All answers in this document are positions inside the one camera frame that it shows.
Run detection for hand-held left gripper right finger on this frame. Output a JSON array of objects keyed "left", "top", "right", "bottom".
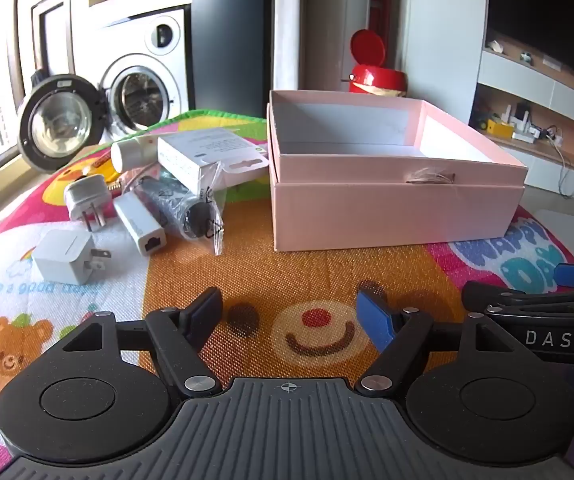
[{"left": 356, "top": 290, "right": 514, "bottom": 401}]

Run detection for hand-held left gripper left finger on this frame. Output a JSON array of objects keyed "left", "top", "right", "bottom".
[{"left": 59, "top": 287, "right": 224, "bottom": 400}]

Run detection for pink cardboard box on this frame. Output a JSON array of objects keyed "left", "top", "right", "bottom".
[{"left": 266, "top": 89, "right": 528, "bottom": 252}]

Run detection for black item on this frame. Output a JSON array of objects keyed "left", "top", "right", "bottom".
[{"left": 134, "top": 170, "right": 228, "bottom": 256}]

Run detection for white ethernet adapter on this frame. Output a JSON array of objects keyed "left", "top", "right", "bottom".
[{"left": 113, "top": 192, "right": 168, "bottom": 257}]

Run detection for white retail package box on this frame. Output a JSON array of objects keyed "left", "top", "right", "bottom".
[{"left": 157, "top": 127, "right": 270, "bottom": 196}]

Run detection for colourful cartoon play mat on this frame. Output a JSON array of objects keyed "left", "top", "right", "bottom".
[{"left": 0, "top": 109, "right": 574, "bottom": 480}]

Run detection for white cube plug charger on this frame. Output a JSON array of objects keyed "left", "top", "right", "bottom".
[{"left": 32, "top": 230, "right": 112, "bottom": 286}]

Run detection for white router device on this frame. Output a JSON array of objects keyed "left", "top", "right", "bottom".
[{"left": 512, "top": 102, "right": 544, "bottom": 142}]

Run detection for yellow toy vehicle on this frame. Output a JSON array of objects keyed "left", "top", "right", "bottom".
[{"left": 477, "top": 112, "right": 515, "bottom": 139}]

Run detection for white round plug charger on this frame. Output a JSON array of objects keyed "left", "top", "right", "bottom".
[{"left": 63, "top": 175, "right": 110, "bottom": 233}]

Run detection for white cylindrical device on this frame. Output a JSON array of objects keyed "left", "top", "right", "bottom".
[{"left": 111, "top": 135, "right": 160, "bottom": 173}]

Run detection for white television cabinet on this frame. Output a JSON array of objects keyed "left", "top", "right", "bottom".
[{"left": 469, "top": 35, "right": 574, "bottom": 183}]

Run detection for silver washing machine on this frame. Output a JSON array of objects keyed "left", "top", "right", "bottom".
[{"left": 17, "top": 7, "right": 191, "bottom": 175}]

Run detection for red pedal trash can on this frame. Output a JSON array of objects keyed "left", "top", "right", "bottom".
[{"left": 342, "top": 29, "right": 410, "bottom": 97}]

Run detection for dark framed door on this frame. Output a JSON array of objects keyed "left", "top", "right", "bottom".
[{"left": 30, "top": 0, "right": 76, "bottom": 87}]

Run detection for thin grey cable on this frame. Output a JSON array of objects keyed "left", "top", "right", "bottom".
[{"left": 547, "top": 127, "right": 574, "bottom": 197}]

